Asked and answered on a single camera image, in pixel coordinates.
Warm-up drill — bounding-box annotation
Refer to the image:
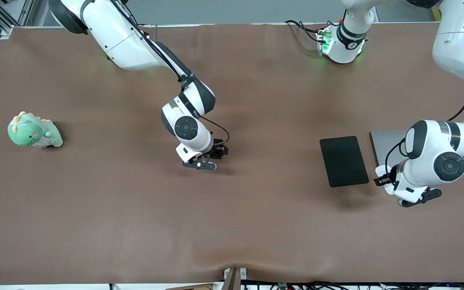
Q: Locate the green dinosaur plush toy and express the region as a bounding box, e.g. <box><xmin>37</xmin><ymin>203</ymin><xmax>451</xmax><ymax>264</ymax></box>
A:
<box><xmin>7</xmin><ymin>111</ymin><xmax>64</xmax><ymax>149</ymax></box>

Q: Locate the black base cable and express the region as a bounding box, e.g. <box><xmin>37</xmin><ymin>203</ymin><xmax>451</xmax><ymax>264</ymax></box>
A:
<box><xmin>284</xmin><ymin>19</ymin><xmax>323</xmax><ymax>33</ymax></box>
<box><xmin>298</xmin><ymin>24</ymin><xmax>322</xmax><ymax>43</ymax></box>

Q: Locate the black mouse pad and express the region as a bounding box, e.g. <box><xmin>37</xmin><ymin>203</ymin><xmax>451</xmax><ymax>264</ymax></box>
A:
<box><xmin>319</xmin><ymin>136</ymin><xmax>370</xmax><ymax>188</ymax></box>

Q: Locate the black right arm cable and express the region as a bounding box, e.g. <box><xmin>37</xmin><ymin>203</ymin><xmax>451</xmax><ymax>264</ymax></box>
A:
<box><xmin>111</xmin><ymin>0</ymin><xmax>230</xmax><ymax>146</ymax></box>

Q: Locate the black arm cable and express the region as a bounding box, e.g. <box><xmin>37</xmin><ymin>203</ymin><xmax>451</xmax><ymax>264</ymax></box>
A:
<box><xmin>111</xmin><ymin>0</ymin><xmax>230</xmax><ymax>146</ymax></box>
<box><xmin>384</xmin><ymin>87</ymin><xmax>464</xmax><ymax>180</ymax></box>

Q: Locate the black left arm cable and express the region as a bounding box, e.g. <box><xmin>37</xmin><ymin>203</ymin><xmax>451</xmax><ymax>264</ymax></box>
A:
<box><xmin>384</xmin><ymin>87</ymin><xmax>464</xmax><ymax>180</ymax></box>

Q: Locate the brown table mat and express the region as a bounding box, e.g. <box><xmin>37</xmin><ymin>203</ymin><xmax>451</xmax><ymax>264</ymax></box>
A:
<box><xmin>0</xmin><ymin>22</ymin><xmax>464</xmax><ymax>284</ymax></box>

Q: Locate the upright aluminium frame profile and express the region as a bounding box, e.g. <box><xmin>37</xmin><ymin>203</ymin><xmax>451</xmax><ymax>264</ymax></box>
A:
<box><xmin>17</xmin><ymin>0</ymin><xmax>36</xmax><ymax>27</ymax></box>

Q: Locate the brown stand pole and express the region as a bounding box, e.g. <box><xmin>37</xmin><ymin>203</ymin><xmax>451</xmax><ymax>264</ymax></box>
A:
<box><xmin>225</xmin><ymin>268</ymin><xmax>241</xmax><ymax>290</ymax></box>

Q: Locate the grey metal bracket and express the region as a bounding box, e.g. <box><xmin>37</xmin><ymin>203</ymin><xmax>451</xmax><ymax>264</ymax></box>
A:
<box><xmin>223</xmin><ymin>267</ymin><xmax>248</xmax><ymax>280</ymax></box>

